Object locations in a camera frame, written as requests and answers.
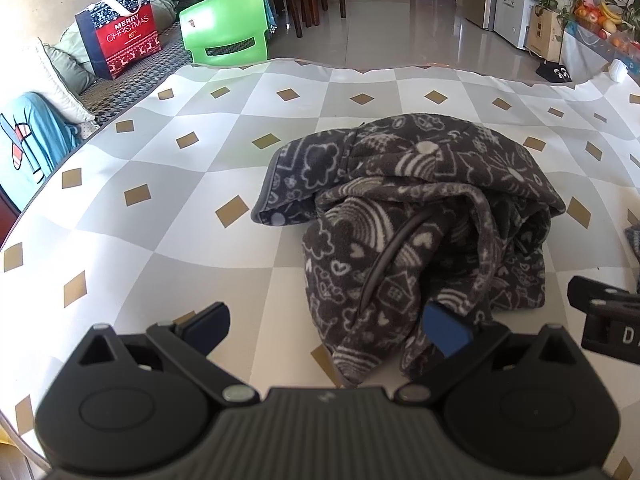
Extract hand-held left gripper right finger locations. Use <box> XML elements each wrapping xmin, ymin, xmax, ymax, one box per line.
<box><xmin>395</xmin><ymin>302</ymin><xmax>583</xmax><ymax>406</ymax></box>

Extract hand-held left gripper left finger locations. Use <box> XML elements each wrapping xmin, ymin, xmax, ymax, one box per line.
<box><xmin>75</xmin><ymin>302</ymin><xmax>261</xmax><ymax>406</ymax></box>

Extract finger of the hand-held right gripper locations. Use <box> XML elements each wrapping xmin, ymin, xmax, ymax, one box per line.
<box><xmin>567</xmin><ymin>275</ymin><xmax>633</xmax><ymax>312</ymax></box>

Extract grey doodle print fleece jacket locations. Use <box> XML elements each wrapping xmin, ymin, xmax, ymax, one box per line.
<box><xmin>250</xmin><ymin>114</ymin><xmax>568</xmax><ymax>390</ymax></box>

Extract grey knit sweater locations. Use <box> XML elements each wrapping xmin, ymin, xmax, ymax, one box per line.
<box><xmin>624</xmin><ymin>225</ymin><xmax>640</xmax><ymax>281</ymax></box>

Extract diamond pattern table cover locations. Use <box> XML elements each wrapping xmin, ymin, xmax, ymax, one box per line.
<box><xmin>0</xmin><ymin>57</ymin><xmax>640</xmax><ymax>480</ymax></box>

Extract pair of black slippers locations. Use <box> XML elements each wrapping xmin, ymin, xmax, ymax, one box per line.
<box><xmin>536</xmin><ymin>60</ymin><xmax>575</xmax><ymax>84</ymax></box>

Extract grey-green cushions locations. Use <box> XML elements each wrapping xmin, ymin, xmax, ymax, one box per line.
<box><xmin>77</xmin><ymin>20</ymin><xmax>193</xmax><ymax>126</ymax></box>

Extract teal cartoon print cloth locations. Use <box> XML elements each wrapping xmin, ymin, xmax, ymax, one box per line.
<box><xmin>0</xmin><ymin>91</ymin><xmax>81</xmax><ymax>211</ymax></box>

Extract pile of fruit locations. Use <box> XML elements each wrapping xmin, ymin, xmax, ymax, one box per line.
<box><xmin>572</xmin><ymin>0</ymin><xmax>640</xmax><ymax>56</ymax></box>

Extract green cushion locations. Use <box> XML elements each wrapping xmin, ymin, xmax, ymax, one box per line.
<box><xmin>45</xmin><ymin>25</ymin><xmax>97</xmax><ymax>93</ymax></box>

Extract white freezer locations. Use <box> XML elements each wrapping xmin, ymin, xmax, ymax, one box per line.
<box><xmin>492</xmin><ymin>0</ymin><xmax>546</xmax><ymax>50</ymax></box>

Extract white cushion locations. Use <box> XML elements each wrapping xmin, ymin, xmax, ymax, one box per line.
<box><xmin>10</xmin><ymin>37</ymin><xmax>96</xmax><ymax>126</ymax></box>

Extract green plastic chair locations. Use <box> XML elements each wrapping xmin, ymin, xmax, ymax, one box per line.
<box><xmin>178</xmin><ymin>0</ymin><xmax>271</xmax><ymax>67</ymax></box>

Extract red and navy gift bag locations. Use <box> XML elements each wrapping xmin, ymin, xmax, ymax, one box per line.
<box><xmin>75</xmin><ymin>0</ymin><xmax>163</xmax><ymax>81</ymax></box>

